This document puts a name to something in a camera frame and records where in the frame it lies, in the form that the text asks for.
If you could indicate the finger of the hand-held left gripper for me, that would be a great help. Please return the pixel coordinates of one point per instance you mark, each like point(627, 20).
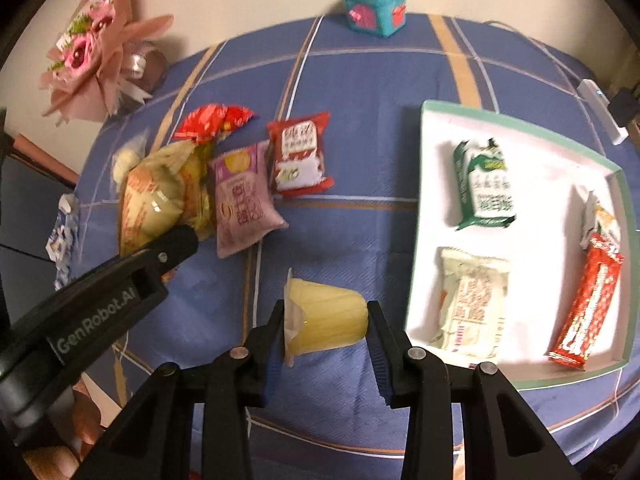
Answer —
point(172, 245)

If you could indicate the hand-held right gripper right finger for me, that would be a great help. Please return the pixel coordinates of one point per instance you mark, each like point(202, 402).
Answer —
point(382, 375)

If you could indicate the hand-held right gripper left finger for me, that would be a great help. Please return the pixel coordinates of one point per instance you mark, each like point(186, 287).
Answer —
point(272, 370)

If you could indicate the beige cracker packet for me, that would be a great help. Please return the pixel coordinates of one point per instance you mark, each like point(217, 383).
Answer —
point(147, 200)

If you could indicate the pale yellow jelly cup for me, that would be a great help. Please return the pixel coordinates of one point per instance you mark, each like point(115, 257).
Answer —
point(327, 317)

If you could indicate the purple snack packet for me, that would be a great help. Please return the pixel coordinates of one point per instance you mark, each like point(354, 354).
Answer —
point(245, 200)

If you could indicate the cream white snack packet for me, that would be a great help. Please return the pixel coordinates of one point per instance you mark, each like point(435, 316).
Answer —
point(472, 305)

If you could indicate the red crinkled snack packet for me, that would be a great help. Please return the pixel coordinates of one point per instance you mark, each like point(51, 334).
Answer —
point(210, 120)

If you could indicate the dark red white snack packet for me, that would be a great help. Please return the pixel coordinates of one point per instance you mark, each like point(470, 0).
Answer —
point(300, 155)

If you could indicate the green white snack packet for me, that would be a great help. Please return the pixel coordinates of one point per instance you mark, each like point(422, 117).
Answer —
point(482, 195)

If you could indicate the white tray with teal rim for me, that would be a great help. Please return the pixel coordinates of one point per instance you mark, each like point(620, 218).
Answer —
point(540, 240)

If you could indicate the red patterned packet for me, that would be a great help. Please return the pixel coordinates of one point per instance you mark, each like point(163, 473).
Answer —
point(585, 310)

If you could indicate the white orange snack packet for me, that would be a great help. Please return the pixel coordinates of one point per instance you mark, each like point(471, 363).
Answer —
point(600, 220)

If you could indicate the person's left hand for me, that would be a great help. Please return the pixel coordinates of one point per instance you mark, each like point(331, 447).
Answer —
point(82, 410)

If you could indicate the blue white crumpled wrapper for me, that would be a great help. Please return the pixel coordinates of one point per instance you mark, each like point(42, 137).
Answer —
point(62, 237)

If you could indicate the white pastry in clear wrapper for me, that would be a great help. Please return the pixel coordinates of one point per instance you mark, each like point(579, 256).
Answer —
point(125, 162)

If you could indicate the brown chair back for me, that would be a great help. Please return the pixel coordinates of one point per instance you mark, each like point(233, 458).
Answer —
point(45, 157)

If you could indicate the pink flower bouquet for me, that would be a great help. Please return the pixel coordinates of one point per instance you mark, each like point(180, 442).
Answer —
point(90, 55)

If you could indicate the teal pink toy box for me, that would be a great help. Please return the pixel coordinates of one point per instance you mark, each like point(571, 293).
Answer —
point(372, 7)

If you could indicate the white power strip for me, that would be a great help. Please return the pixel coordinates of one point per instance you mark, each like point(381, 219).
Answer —
point(597, 105)

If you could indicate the black charger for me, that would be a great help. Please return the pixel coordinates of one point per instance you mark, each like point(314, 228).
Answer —
point(625, 105)

